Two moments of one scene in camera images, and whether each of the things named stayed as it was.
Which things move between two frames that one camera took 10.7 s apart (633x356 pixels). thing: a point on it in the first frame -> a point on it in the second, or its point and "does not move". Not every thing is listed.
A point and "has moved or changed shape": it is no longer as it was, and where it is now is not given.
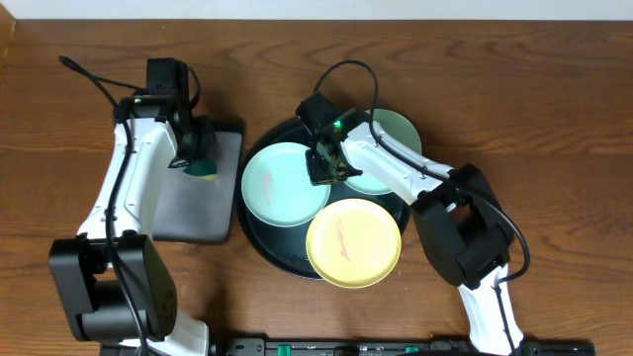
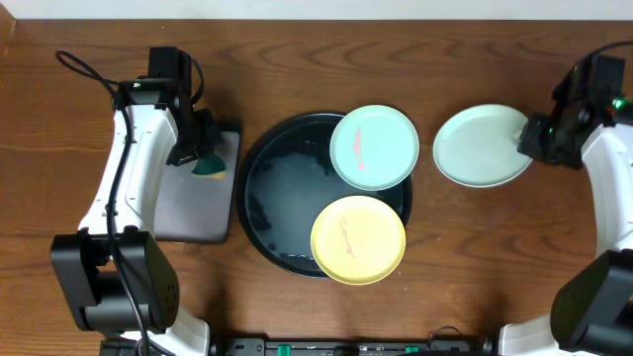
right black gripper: [318, 177] -> [530, 137]
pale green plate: [401, 131] -> [477, 145]
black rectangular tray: [201, 210] does not move
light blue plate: [278, 189] has moved or changed shape
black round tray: [285, 248] does not move
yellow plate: [353, 243] does not move
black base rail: [415, 347] does not move
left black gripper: [210, 143] does not move
